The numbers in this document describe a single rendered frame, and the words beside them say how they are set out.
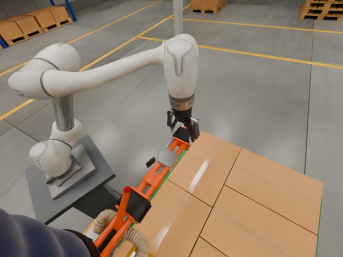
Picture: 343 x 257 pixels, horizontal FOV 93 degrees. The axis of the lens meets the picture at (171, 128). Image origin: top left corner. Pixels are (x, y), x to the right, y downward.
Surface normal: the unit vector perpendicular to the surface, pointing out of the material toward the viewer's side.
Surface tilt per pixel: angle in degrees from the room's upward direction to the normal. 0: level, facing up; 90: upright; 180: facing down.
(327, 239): 0
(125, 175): 0
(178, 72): 81
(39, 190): 0
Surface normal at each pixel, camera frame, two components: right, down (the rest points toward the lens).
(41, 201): -0.07, -0.66
